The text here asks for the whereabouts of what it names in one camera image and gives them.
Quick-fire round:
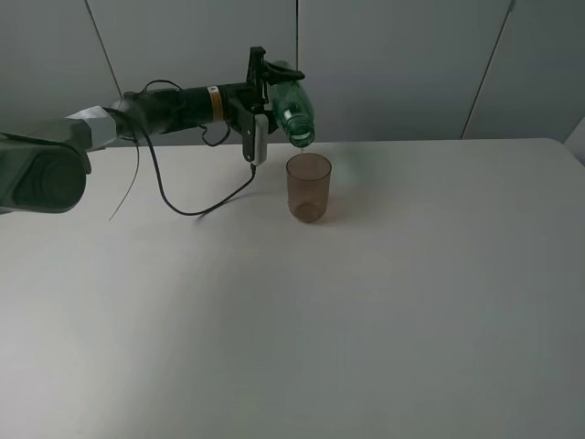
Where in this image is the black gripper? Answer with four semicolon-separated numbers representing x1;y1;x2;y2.
227;47;305;163

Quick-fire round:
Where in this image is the green transparent plastic bottle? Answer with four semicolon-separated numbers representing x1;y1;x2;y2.
267;60;314;148

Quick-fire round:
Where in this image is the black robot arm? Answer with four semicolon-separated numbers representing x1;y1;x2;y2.
1;47;305;214

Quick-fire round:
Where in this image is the pink translucent plastic cup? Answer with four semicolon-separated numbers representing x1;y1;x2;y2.
285;153;332;223

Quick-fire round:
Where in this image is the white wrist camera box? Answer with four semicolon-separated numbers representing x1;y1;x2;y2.
252;114;269;166

